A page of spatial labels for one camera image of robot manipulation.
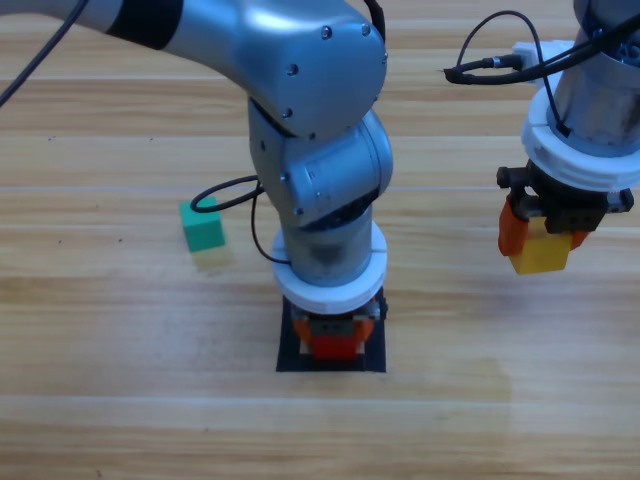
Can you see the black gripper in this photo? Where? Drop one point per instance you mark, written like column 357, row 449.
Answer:
column 334, row 327
column 570, row 212

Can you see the red wooden cube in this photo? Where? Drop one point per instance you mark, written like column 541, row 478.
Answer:
column 334, row 347

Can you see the yellow wooden cube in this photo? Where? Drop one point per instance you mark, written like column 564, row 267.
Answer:
column 542, row 255

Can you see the green wooden cube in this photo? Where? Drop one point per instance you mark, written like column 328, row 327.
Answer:
column 205, row 235

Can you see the black tape square outline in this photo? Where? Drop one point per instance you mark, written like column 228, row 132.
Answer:
column 285, row 360

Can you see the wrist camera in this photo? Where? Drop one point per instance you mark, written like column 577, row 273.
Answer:
column 537, row 52

